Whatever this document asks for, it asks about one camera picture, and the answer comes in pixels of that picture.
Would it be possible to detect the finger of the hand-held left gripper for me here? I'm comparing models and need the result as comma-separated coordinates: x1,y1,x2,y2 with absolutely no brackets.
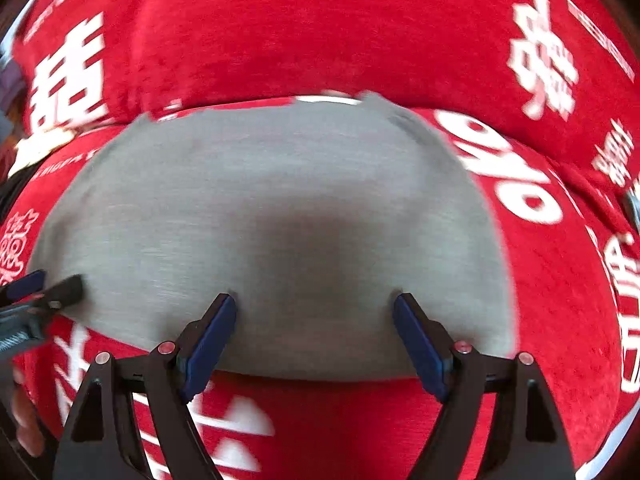
0,269,47,302
29,273,85,314

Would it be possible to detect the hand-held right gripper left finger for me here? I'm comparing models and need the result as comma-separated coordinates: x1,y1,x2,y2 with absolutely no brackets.
52,292,239,480

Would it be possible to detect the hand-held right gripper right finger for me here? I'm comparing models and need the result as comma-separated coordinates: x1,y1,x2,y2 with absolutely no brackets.
392,292,577,480

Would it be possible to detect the grey knit sweater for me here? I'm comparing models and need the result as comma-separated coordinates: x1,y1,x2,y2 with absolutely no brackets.
25,91,519,382

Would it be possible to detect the pile of dark clothes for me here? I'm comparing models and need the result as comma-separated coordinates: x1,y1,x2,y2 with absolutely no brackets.
0,52,27,132

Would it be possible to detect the person's left hand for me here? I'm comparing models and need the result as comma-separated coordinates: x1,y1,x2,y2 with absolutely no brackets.
11,385,48,458

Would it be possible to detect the cream cloth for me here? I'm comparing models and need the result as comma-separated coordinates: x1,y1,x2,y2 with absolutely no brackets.
7,129,77,179

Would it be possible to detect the red printed blanket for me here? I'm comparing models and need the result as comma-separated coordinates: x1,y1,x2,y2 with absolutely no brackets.
0,91,640,480

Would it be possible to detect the folded red printed quilt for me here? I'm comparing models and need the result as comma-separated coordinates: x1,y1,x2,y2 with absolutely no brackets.
10,0,640,187

